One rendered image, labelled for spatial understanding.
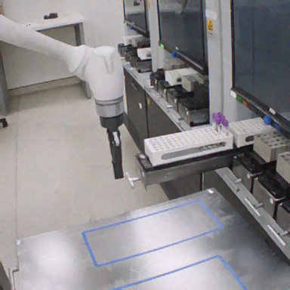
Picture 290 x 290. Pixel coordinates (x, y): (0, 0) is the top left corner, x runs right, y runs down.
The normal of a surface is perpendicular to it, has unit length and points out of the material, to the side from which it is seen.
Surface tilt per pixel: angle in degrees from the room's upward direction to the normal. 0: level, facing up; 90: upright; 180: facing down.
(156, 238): 0
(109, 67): 81
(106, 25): 90
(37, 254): 0
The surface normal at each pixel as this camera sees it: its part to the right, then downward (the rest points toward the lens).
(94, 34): 0.27, 0.43
